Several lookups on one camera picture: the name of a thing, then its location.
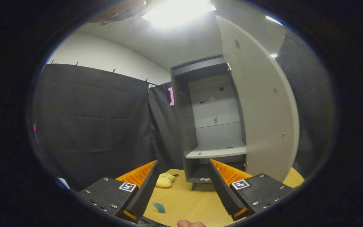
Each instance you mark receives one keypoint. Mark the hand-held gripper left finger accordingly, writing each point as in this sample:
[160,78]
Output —
[145,189]

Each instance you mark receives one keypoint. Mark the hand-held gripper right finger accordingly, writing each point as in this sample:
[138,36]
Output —
[222,189]

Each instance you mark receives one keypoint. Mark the blue tube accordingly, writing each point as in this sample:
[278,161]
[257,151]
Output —
[159,207]

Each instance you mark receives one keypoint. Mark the beige cabinet door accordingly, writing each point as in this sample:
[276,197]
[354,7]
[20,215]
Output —
[263,119]

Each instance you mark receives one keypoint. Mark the yellow plush toy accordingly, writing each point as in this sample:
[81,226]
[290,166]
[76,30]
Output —
[165,180]

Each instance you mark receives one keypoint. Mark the white cabinet shelf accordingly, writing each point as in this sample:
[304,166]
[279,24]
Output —
[216,152]

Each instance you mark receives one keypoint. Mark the dark grey cabinet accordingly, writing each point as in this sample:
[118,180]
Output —
[184,126]

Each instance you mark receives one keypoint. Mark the black backdrop cloth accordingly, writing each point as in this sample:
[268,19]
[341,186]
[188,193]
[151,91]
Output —
[90,126]
[314,94]

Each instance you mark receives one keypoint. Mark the metal door hinge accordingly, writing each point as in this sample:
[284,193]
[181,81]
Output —
[228,66]

